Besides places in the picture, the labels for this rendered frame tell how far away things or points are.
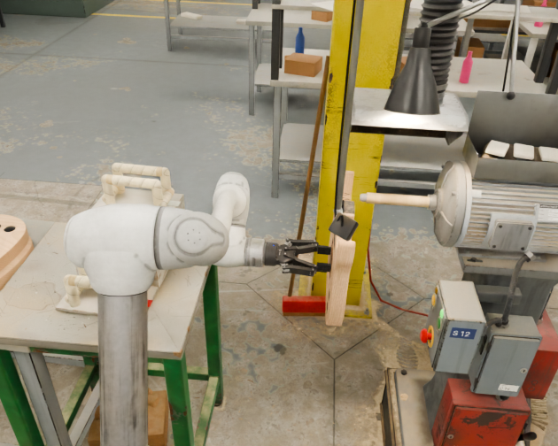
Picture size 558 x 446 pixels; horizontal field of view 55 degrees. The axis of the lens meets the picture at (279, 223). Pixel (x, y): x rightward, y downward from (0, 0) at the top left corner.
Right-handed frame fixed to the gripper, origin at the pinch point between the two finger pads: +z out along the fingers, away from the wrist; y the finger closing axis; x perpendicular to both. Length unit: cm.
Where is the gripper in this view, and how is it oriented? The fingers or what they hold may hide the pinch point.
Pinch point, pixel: (329, 258)
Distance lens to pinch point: 165.1
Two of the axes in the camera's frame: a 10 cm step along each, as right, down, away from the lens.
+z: 10.0, 0.8, -0.5
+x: 0.3, -7.6, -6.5
